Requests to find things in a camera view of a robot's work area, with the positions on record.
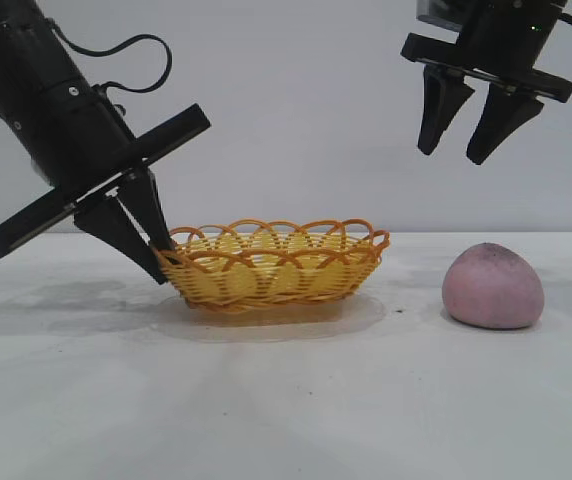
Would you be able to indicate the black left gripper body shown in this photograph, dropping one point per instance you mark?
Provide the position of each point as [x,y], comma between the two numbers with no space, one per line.
[81,140]

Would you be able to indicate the pink soft peach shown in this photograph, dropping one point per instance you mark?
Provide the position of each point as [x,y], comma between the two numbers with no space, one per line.
[493,290]

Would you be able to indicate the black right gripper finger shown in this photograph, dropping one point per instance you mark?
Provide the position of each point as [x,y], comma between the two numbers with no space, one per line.
[440,107]
[502,120]

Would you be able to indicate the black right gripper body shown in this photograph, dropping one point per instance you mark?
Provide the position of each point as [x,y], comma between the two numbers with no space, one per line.
[506,35]

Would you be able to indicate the yellow woven wicker basket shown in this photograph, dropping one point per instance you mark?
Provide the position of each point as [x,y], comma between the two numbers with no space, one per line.
[266,290]

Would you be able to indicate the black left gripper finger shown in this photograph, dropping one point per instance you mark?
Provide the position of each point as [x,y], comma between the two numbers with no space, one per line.
[116,230]
[148,210]

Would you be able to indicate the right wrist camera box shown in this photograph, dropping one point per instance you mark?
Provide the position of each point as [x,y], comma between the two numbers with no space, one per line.
[441,10]

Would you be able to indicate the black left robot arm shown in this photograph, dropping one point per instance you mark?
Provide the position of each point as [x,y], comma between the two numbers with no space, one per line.
[16,55]

